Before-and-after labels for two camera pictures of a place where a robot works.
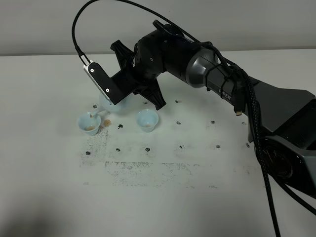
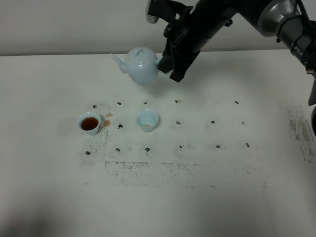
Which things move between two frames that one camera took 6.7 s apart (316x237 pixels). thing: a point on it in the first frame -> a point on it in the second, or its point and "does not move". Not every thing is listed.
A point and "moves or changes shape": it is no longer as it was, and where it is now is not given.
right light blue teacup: x=147 y=119 does not move
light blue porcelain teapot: x=130 y=104 moves or changes shape
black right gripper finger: x=153 y=93 -> x=182 y=59
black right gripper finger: x=123 y=55 -> x=166 y=63
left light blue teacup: x=89 y=122 does not move
